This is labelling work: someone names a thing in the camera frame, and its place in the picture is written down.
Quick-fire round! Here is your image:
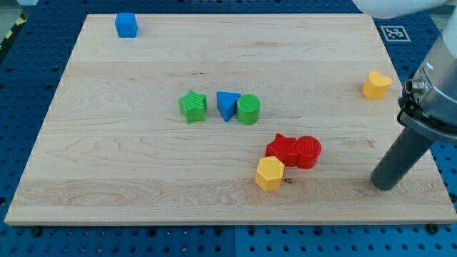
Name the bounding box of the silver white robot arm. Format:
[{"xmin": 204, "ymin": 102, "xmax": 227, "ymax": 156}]
[{"xmin": 353, "ymin": 0, "xmax": 456, "ymax": 143}]

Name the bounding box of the yellow hexagon block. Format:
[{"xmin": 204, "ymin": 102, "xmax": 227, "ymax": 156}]
[{"xmin": 255, "ymin": 156, "xmax": 285, "ymax": 191}]

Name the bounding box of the wooden board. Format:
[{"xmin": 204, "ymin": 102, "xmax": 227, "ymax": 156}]
[{"xmin": 5, "ymin": 14, "xmax": 456, "ymax": 226}]

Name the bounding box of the blue triangle block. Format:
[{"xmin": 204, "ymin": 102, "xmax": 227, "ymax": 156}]
[{"xmin": 216, "ymin": 91, "xmax": 241, "ymax": 122}]

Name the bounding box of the green cylinder block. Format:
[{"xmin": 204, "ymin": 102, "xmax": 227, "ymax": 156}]
[{"xmin": 237, "ymin": 94, "xmax": 261, "ymax": 125}]

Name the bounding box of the green star block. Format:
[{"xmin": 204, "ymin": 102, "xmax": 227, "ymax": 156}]
[{"xmin": 178, "ymin": 90, "xmax": 207, "ymax": 124}]

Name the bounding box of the red star block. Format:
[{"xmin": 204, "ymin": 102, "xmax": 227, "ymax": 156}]
[{"xmin": 265, "ymin": 133, "xmax": 298, "ymax": 167}]

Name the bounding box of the red cylinder block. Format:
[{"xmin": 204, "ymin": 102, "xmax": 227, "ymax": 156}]
[{"xmin": 295, "ymin": 136, "xmax": 322, "ymax": 169}]

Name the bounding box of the blue cube block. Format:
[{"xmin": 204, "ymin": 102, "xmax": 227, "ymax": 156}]
[{"xmin": 115, "ymin": 13, "xmax": 139, "ymax": 38}]

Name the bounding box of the yellow heart block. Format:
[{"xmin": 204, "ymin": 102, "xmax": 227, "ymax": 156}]
[{"xmin": 362, "ymin": 71, "xmax": 393, "ymax": 100}]

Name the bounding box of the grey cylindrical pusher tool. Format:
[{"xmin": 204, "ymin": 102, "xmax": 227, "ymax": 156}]
[{"xmin": 371, "ymin": 127, "xmax": 433, "ymax": 191}]

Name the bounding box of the white fiducial marker tag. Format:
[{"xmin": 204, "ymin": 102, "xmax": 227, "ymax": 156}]
[{"xmin": 380, "ymin": 25, "xmax": 411, "ymax": 42}]

